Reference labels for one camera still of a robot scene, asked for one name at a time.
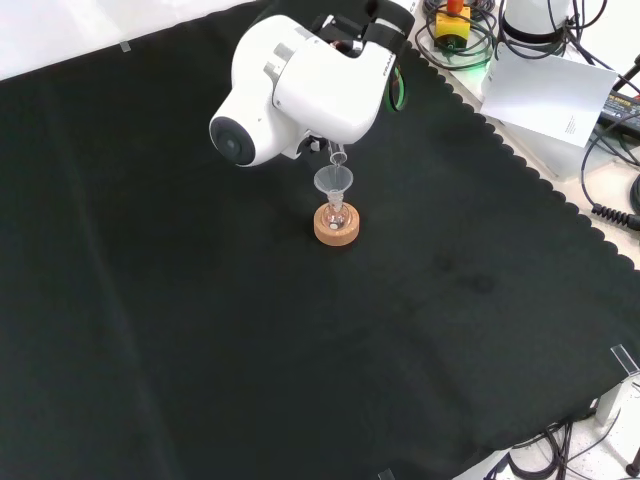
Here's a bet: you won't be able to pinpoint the white cylinder base, black band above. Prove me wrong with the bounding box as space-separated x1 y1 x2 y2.
501 0 576 47

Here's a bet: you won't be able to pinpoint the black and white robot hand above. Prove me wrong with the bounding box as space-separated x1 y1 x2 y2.
292 132 324 161

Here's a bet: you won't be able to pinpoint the yellow stop button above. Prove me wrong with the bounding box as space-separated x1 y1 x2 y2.
433 0 473 51

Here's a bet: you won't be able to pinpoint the green cable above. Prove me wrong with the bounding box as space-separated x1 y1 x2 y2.
387 58 409 113

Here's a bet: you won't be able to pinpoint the black power adapter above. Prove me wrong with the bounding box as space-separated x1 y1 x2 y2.
598 91 640 127

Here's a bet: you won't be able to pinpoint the clear glass round-bottom flask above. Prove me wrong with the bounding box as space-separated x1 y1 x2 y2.
323 195 350 233

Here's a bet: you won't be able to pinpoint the grey metal stand leg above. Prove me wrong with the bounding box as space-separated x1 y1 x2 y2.
594 373 640 427

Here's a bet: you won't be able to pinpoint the black coiled cable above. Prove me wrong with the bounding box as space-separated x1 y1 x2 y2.
591 202 640 230

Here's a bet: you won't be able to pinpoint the round cork ring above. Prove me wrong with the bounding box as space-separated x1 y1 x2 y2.
313 202 361 247

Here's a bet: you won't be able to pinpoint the clear plastic funnel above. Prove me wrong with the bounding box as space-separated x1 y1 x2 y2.
313 166 356 211

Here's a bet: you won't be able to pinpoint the black cable bundle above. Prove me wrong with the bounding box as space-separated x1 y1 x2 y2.
483 418 581 480

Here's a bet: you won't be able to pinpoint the black bench cloth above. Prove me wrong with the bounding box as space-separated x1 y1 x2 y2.
0 0 640 480

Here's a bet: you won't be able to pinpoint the clear plastic bracket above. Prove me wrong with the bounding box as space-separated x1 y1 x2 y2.
610 344 640 374

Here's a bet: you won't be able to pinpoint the black looped cables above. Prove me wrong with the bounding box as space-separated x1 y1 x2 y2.
414 0 503 70

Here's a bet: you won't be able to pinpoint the black tripod leg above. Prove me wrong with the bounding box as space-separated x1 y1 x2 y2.
611 53 640 93

